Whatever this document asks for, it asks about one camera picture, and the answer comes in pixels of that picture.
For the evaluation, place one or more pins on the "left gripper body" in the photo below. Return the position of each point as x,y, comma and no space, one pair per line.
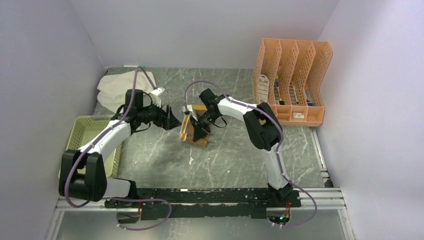
154,114

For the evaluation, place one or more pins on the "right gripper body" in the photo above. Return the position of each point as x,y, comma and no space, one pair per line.
205,120

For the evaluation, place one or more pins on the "yellow brown bear towel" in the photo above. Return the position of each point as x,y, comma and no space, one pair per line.
187,130

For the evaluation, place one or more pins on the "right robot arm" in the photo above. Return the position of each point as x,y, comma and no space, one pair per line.
263,128

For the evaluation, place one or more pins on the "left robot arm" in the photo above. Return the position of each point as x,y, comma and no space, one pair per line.
83,177

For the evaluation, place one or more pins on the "white crumpled towel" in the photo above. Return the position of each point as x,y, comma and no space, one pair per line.
113,88

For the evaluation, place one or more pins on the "white tag in organizer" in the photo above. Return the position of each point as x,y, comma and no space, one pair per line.
263,88

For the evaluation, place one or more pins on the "white green marker pen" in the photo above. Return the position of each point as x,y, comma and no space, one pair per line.
133,66

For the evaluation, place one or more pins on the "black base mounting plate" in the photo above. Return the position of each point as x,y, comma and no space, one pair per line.
155,203

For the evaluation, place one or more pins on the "small white box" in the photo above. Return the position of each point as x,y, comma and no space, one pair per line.
298,115

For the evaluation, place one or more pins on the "orange file organizer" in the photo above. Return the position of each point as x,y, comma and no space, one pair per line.
295,69

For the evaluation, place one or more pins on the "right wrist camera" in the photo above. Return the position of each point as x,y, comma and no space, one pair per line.
189,110

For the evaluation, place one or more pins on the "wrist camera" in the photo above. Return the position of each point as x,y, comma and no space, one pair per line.
189,110
156,96

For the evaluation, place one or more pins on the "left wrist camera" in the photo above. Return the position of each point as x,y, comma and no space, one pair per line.
156,96

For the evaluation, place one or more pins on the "aluminium frame rails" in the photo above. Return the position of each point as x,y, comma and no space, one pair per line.
158,160

